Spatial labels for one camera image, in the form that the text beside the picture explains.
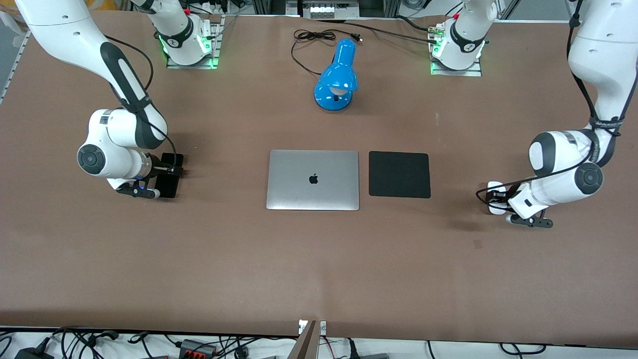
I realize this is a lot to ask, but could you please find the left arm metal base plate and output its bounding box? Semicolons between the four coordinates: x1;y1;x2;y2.
430;22;483;77

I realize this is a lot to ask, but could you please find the thick black base cable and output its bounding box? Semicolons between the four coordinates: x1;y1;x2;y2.
319;19;440;45

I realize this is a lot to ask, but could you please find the black power adapter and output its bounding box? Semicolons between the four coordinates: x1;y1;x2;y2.
14;346;55;359

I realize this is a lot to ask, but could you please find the grey connector block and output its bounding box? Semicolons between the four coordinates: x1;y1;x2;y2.
178;339;218;358

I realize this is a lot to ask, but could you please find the black smartphone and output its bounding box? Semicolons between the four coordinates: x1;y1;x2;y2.
155;153;184;198

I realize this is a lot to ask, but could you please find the black lamp power cord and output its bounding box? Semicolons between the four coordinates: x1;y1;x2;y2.
291;29;363;76

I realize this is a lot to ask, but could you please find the white computer mouse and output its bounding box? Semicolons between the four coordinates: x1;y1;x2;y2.
486;181;507;216

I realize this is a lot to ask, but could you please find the blue desk lamp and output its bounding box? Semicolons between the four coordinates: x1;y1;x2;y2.
314;38;358;112

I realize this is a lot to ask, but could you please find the aluminium side rail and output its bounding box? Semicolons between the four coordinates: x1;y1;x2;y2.
0;29;31;105

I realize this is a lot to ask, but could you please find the yellow object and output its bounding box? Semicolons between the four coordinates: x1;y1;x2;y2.
82;0;131;11

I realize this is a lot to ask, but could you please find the silver power strip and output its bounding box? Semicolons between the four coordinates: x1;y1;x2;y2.
302;0;360;19

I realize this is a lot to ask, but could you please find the black mouse pad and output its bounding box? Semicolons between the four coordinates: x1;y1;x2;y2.
368;152;431;199

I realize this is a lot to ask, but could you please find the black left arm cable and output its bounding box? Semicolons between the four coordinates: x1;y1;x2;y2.
476;0;624;206

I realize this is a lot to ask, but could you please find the silver laptop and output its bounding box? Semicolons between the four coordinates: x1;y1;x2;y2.
266;150;360;211

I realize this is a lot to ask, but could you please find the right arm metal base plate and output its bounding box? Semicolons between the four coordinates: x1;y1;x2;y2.
166;15;224;69

